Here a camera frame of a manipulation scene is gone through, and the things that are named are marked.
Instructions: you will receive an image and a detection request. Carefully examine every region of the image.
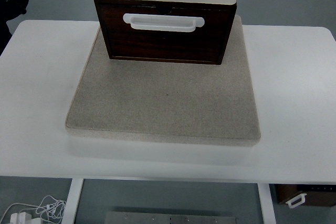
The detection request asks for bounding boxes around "dark wooden drawer white handle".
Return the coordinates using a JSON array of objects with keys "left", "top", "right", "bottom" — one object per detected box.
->
[{"left": 101, "top": 4, "right": 232, "bottom": 63}]

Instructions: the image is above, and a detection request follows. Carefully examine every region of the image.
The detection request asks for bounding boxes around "dark wooden drawer housing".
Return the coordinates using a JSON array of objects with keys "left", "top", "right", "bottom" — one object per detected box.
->
[{"left": 93, "top": 0, "right": 238, "bottom": 66}]

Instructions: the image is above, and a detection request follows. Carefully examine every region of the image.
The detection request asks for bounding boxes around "beige fabric pad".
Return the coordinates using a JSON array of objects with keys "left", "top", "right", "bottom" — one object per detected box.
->
[{"left": 65, "top": 16, "right": 261, "bottom": 146}]

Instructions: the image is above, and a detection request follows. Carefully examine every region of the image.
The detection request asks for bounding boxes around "white table leg right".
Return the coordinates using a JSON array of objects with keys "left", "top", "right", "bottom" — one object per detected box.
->
[{"left": 257, "top": 183, "right": 276, "bottom": 224}]

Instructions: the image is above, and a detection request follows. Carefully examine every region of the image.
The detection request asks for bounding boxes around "white table leg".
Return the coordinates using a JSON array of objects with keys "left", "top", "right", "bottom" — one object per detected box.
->
[
  {"left": 61, "top": 178, "right": 84, "bottom": 224},
  {"left": 257, "top": 183, "right": 276, "bottom": 224}
]

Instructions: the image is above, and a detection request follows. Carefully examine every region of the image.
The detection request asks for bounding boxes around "white table leg left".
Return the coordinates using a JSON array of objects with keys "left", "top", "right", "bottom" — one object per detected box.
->
[{"left": 61, "top": 178, "right": 84, "bottom": 224}]

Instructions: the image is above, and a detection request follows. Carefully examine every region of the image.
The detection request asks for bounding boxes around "white power adapter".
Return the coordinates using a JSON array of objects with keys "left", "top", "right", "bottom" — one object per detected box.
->
[{"left": 9, "top": 212, "right": 32, "bottom": 224}]

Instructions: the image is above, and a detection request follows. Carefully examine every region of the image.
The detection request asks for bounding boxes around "wooden box with white handle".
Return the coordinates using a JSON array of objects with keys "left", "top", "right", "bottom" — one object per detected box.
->
[{"left": 275, "top": 184, "right": 335, "bottom": 208}]

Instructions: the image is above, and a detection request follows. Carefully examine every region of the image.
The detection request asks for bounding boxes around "white cable on floor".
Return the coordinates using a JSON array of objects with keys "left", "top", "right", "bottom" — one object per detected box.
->
[{"left": 0, "top": 195, "right": 67, "bottom": 224}]

